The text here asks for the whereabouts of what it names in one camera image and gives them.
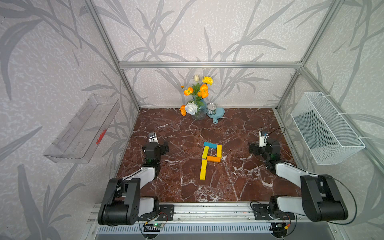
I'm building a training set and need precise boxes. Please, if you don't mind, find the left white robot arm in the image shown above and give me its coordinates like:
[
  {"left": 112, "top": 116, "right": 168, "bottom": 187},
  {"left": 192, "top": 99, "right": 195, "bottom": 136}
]
[{"left": 98, "top": 141, "right": 170, "bottom": 227}]

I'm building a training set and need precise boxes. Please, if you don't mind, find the orange block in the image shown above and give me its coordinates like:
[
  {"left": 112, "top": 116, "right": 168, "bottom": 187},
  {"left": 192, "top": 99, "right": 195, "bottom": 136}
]
[{"left": 207, "top": 156, "right": 221, "bottom": 163}]

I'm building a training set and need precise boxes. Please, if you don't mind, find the aluminium front rail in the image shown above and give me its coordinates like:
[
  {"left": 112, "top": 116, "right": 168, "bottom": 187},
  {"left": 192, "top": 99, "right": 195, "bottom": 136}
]
[{"left": 86, "top": 201, "right": 340, "bottom": 224}]

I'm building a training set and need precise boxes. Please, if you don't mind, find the metal tin can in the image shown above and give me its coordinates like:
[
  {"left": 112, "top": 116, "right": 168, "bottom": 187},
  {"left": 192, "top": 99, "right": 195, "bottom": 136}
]
[{"left": 207, "top": 103, "right": 217, "bottom": 116}]

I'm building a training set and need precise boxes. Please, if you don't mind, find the flower bouquet in vase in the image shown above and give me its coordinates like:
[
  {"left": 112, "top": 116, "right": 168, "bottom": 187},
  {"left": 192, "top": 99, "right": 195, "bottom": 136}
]
[{"left": 179, "top": 75, "right": 214, "bottom": 120}]

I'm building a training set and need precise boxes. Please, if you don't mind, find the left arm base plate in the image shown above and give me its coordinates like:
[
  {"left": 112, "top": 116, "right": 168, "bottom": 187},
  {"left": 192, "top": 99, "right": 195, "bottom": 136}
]
[{"left": 138, "top": 204, "right": 175, "bottom": 222}]

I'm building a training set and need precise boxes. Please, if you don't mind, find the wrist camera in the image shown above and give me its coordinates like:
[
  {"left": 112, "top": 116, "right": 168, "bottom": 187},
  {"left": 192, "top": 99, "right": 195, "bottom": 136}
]
[
  {"left": 259, "top": 131, "right": 269, "bottom": 148},
  {"left": 148, "top": 132, "right": 158, "bottom": 143}
]

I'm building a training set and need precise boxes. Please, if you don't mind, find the white wire wall basket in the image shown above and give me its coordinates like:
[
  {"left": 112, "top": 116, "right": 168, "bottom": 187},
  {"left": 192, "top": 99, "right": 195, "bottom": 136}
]
[{"left": 291, "top": 92, "right": 366, "bottom": 165}]

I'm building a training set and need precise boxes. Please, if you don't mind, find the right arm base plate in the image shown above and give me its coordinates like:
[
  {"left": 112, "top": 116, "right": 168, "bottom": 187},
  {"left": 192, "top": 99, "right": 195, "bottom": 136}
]
[{"left": 250, "top": 201, "right": 296, "bottom": 222}]

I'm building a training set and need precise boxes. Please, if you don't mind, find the teal long block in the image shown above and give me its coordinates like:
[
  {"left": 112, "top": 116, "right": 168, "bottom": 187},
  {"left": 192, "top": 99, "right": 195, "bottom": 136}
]
[{"left": 204, "top": 142, "right": 217, "bottom": 149}]

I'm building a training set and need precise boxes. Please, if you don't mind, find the yellow block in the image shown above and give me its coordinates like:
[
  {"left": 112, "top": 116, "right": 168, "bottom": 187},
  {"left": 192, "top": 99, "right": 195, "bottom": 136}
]
[
  {"left": 217, "top": 145, "right": 222, "bottom": 158},
  {"left": 202, "top": 146, "right": 210, "bottom": 159},
  {"left": 201, "top": 159, "right": 208, "bottom": 170},
  {"left": 200, "top": 169, "right": 206, "bottom": 181}
]

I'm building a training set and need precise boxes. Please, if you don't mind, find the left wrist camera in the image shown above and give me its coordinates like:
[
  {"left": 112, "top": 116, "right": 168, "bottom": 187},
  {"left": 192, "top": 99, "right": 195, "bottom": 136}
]
[{"left": 148, "top": 132, "right": 158, "bottom": 143}]

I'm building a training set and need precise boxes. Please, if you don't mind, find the light blue dish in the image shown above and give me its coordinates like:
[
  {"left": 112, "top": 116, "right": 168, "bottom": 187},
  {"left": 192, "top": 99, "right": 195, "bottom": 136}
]
[{"left": 207, "top": 108, "right": 225, "bottom": 124}]

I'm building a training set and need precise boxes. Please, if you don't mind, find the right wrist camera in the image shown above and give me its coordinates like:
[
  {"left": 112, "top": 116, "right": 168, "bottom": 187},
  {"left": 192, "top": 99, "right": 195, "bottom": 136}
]
[{"left": 259, "top": 131, "right": 269, "bottom": 148}]

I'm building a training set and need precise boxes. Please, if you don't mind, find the clear plastic wall tray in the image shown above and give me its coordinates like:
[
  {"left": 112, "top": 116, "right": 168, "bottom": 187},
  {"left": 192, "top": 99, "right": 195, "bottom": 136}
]
[{"left": 43, "top": 94, "right": 121, "bottom": 164}]

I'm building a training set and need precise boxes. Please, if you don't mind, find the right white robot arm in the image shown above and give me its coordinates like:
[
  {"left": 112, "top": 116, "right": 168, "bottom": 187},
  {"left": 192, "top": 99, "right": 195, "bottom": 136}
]
[{"left": 249, "top": 141, "right": 349, "bottom": 222}]

